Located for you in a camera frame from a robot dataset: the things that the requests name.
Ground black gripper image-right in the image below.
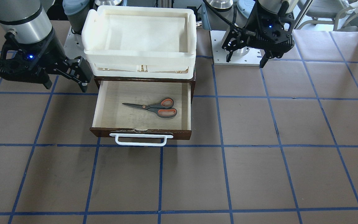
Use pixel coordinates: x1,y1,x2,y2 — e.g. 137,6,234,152
222,6,294,68

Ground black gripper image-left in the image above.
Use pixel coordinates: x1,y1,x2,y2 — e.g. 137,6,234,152
0,30,93,89

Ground wooden drawer with white handle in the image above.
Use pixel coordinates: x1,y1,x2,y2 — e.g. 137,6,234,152
90,81,192,140

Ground grey orange handled scissors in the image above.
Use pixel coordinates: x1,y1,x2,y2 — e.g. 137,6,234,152
122,97,177,119

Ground dark wooden drawer cabinet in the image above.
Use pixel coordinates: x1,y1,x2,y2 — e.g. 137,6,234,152
94,76,195,110

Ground white plastic tray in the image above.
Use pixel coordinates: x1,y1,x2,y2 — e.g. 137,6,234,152
81,6,197,79

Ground white chair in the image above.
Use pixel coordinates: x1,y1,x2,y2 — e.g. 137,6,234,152
296,0,358,31

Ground metal base plate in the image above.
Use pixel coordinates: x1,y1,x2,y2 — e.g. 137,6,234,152
210,30,263,66

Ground black braided cable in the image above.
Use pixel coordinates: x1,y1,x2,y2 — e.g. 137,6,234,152
202,0,254,36

